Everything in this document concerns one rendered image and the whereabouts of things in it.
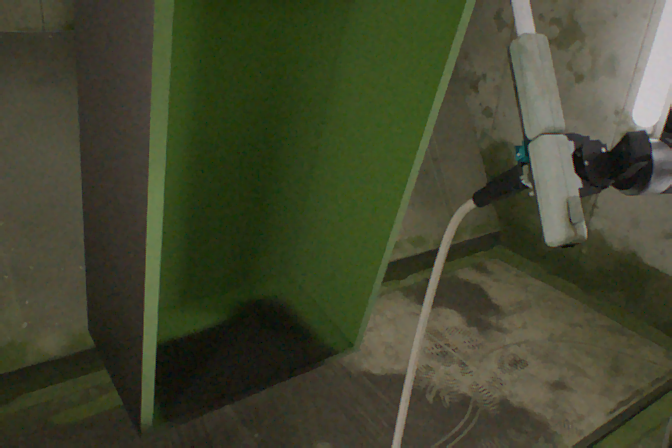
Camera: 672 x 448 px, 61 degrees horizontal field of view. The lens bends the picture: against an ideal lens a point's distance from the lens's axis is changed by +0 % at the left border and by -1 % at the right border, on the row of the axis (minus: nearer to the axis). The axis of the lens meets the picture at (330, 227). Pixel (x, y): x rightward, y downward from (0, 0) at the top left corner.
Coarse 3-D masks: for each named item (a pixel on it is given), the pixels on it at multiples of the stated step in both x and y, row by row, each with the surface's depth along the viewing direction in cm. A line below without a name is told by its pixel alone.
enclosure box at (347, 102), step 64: (128, 0) 77; (192, 0) 109; (256, 0) 117; (320, 0) 126; (384, 0) 122; (448, 0) 109; (128, 64) 82; (192, 64) 117; (256, 64) 126; (320, 64) 137; (384, 64) 126; (448, 64) 109; (128, 128) 87; (192, 128) 126; (256, 128) 136; (320, 128) 149; (384, 128) 130; (128, 192) 94; (192, 192) 136; (256, 192) 148; (320, 192) 155; (384, 192) 134; (128, 256) 101; (192, 256) 148; (256, 256) 162; (320, 256) 161; (384, 256) 135; (128, 320) 109; (192, 320) 151; (256, 320) 156; (320, 320) 161; (128, 384) 119; (192, 384) 135; (256, 384) 139
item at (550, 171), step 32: (512, 0) 85; (512, 64) 84; (544, 64) 81; (544, 96) 79; (544, 128) 78; (544, 160) 77; (480, 192) 94; (512, 192) 88; (544, 192) 77; (576, 192) 77; (544, 224) 78; (576, 224) 76
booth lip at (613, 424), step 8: (664, 384) 219; (656, 392) 215; (664, 392) 216; (640, 400) 210; (648, 400) 210; (656, 400) 214; (632, 408) 205; (640, 408) 206; (616, 416) 201; (624, 416) 201; (632, 416) 204; (608, 424) 197; (616, 424) 198; (592, 432) 193; (600, 432) 193; (608, 432) 195; (584, 440) 189; (592, 440) 190; (600, 440) 193
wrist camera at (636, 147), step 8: (624, 136) 80; (632, 136) 78; (640, 136) 78; (616, 144) 84; (624, 144) 79; (632, 144) 78; (640, 144) 78; (648, 144) 78; (616, 152) 84; (624, 152) 79; (632, 152) 78; (640, 152) 77; (648, 152) 77; (616, 160) 85; (624, 160) 81; (632, 160) 78; (640, 160) 78; (648, 160) 78; (624, 168) 82; (632, 168) 81; (640, 168) 82; (616, 176) 86; (624, 176) 86
